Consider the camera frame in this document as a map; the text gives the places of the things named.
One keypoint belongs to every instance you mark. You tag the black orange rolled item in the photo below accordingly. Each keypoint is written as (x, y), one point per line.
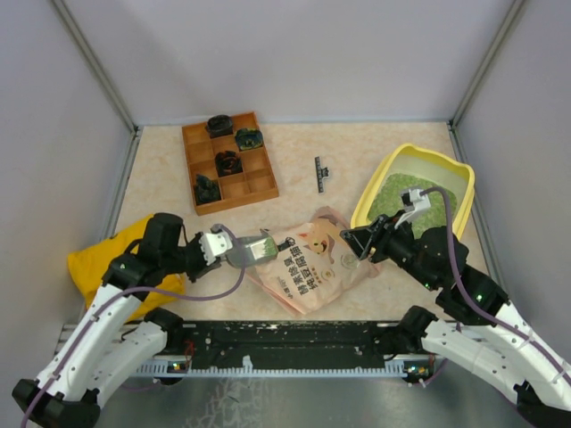
(228, 163)

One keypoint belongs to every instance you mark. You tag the black rolled item top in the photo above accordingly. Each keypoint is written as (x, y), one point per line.
(219, 125)

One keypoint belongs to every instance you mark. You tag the wooden compartment tray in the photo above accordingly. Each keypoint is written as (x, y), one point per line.
(257, 182)

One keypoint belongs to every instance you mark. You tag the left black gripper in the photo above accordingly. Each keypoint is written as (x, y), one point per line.
(202, 267)

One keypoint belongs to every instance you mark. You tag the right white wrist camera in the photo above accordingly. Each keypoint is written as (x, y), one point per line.
(415, 203)

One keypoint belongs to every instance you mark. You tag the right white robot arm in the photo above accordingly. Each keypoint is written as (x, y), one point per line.
(507, 353)

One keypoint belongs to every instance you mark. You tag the yellow cloth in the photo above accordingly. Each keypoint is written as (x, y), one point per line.
(88, 266)

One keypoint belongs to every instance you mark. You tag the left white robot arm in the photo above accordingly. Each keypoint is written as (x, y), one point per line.
(73, 388)

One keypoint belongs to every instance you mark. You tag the green cat litter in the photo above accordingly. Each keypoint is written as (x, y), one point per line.
(388, 202)

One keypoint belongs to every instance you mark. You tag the black green rolled item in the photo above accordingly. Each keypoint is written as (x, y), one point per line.
(248, 139)

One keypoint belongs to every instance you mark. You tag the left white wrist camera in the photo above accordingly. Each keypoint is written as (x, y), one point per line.
(215, 244)

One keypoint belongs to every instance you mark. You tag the dark rolled item lower left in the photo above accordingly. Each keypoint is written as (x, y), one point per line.
(206, 190)

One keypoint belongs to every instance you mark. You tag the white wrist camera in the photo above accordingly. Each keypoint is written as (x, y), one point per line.
(215, 244)
(415, 203)

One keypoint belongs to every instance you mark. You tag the black bag sealing clip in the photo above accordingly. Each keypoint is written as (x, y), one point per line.
(322, 174)

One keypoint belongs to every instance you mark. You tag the pink cat litter bag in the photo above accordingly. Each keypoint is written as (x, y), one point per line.
(315, 268)

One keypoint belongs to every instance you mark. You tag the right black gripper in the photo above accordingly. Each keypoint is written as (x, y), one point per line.
(377, 237)

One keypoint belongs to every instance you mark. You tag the yellow litter box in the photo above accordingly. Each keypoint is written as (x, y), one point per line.
(456, 178)

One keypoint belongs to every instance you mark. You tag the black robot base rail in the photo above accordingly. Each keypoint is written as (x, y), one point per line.
(305, 346)

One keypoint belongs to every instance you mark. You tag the silver metal scoop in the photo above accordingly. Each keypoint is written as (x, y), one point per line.
(247, 251)

